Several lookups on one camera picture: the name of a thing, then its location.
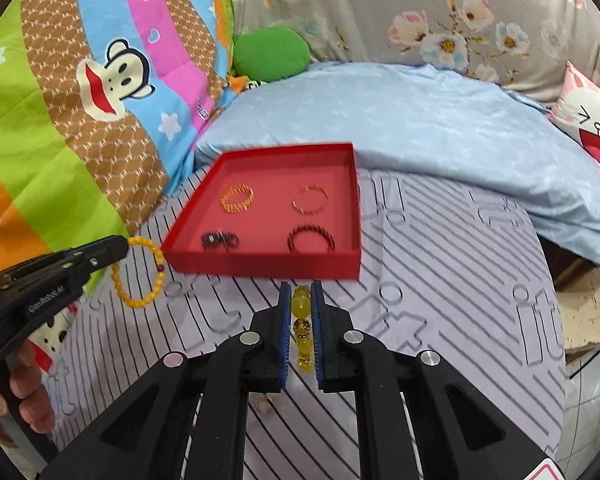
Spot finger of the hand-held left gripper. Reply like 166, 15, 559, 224
62, 235, 131, 281

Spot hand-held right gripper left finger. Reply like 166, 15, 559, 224
40, 281, 293, 480

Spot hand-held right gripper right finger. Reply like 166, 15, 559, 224
311, 281, 552, 480

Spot yellow-green bead bracelet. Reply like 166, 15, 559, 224
290, 284, 315, 377

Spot yellow bead bracelet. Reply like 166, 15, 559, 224
111, 235, 168, 310

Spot red bead bracelet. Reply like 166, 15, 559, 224
286, 224, 336, 255

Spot dark purple bead bracelet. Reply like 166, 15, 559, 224
200, 231, 241, 253

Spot red cardboard box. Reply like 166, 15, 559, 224
161, 143, 363, 280

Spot thin gold bangle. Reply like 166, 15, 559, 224
293, 186, 329, 214

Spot gold chain bracelet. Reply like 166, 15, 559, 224
220, 186, 255, 214

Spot person's left hand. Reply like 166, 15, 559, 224
0, 339, 57, 435

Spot grey striped bed sheet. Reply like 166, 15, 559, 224
27, 160, 567, 480

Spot colourful cartoon monkey quilt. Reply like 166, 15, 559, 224
0, 0, 237, 361

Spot light blue quilt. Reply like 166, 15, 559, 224
194, 61, 600, 272

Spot green plush toy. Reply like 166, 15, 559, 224
231, 25, 312, 82

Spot grey floral cloth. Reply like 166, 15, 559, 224
229, 0, 600, 108

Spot white cartoon face pillow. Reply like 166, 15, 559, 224
547, 60, 600, 181

